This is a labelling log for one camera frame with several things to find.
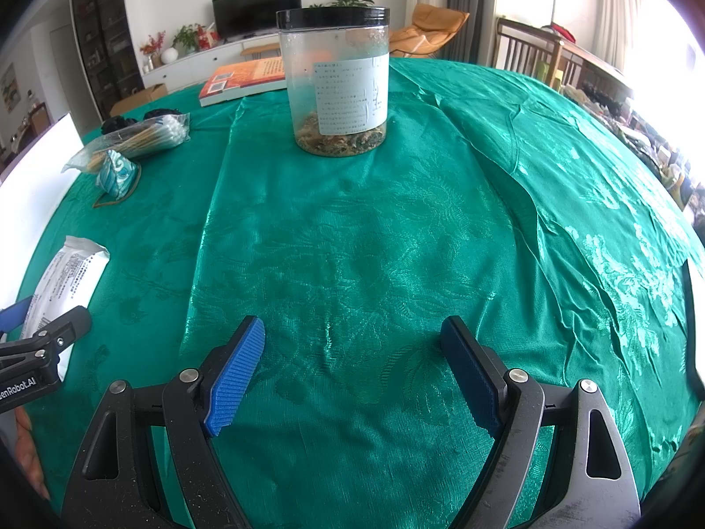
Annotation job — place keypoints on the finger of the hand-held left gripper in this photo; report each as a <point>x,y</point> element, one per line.
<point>63,328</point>
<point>14,317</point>

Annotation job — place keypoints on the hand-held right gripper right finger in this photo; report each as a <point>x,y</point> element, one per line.
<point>471,380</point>

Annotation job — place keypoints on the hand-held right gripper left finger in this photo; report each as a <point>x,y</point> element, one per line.
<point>234,374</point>

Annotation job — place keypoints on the white wet wipes packet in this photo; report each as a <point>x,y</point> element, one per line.
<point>66,281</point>

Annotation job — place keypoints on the person's left hand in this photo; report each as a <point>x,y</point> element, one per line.
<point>30,446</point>

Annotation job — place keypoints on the green felt table cover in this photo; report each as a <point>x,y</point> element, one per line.
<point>154,220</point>

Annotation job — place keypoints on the shiny green patterned cloth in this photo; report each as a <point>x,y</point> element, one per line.
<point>413,231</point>

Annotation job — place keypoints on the teal patterned pouch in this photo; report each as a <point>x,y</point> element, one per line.
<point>115,173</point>

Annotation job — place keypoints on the white board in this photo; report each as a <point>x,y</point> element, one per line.
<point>33,154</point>

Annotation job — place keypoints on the bag of cotton swabs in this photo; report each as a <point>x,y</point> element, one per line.
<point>143,138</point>

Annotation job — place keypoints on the cardboard box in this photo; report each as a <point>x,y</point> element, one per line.
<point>137,100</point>

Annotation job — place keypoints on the white television cabinet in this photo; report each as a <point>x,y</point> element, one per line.
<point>187,66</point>

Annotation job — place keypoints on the white vase with red flowers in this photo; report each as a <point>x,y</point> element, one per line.
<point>168,56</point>

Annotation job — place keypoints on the dark display cabinet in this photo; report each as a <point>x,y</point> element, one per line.
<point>107,38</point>

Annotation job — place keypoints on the orange book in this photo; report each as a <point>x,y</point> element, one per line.
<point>248,74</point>

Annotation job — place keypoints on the bushy potted plant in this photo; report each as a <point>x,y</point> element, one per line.
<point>187,37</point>

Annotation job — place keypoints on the clear jar with black lid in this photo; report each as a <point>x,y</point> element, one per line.
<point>330,66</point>

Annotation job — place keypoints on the red box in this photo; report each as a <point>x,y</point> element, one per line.
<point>209,36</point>

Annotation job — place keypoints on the small wooden bench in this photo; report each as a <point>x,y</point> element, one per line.
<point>259,48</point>

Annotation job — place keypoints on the wooden chair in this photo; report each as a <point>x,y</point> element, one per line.
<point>573,63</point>

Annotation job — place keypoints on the orange lounge chair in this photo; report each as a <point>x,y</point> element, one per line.
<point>429,27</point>

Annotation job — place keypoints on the red cloth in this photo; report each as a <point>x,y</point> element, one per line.
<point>563,32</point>

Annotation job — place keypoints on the black television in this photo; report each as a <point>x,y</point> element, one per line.
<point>256,8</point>

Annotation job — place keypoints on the grey curtain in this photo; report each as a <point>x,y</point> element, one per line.
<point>465,0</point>

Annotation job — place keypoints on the framed wall picture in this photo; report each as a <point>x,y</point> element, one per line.
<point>10,88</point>

